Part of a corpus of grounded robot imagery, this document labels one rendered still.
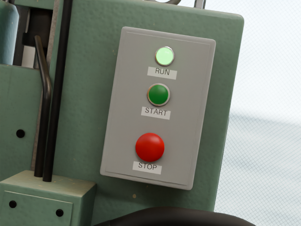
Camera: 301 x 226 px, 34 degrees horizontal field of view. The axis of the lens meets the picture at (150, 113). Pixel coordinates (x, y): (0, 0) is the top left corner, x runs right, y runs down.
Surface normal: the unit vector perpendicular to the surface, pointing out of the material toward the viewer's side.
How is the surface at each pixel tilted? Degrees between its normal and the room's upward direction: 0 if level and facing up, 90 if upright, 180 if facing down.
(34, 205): 90
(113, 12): 90
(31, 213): 90
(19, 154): 90
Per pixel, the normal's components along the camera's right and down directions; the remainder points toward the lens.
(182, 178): -0.09, 0.04
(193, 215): 0.04, -0.56
